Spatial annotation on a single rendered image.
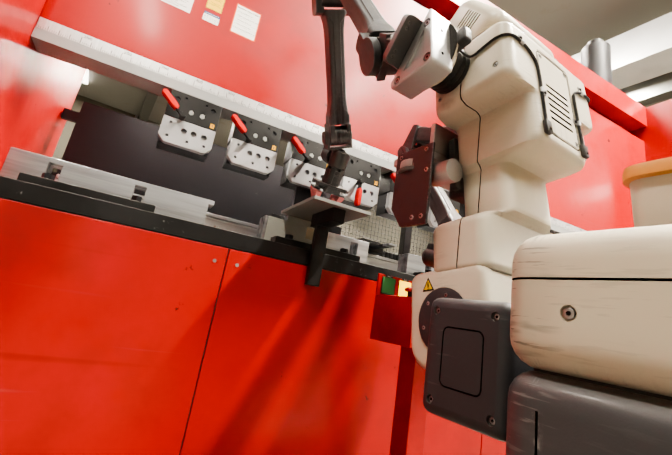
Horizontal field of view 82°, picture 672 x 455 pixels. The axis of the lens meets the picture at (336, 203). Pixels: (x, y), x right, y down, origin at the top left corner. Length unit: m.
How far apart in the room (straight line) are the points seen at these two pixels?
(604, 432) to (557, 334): 0.07
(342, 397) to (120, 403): 0.56
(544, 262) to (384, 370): 0.96
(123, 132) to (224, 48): 0.62
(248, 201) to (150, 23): 0.81
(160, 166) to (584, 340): 1.61
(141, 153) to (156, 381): 0.99
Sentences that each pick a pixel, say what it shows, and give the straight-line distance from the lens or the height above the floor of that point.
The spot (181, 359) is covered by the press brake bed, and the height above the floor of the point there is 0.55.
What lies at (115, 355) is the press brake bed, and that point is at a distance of 1.06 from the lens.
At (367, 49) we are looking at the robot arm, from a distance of 0.85.
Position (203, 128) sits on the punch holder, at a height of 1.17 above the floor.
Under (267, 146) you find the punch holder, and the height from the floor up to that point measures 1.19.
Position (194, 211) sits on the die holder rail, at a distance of 1.19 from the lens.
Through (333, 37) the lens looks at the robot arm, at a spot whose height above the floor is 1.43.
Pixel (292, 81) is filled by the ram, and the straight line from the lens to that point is 1.41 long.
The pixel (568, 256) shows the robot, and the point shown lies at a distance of 0.38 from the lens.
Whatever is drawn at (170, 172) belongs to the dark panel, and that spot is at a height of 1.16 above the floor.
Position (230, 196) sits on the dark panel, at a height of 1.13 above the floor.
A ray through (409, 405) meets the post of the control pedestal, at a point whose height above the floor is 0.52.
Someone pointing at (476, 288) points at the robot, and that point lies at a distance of 0.63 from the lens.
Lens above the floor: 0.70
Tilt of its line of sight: 16 degrees up
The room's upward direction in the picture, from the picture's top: 10 degrees clockwise
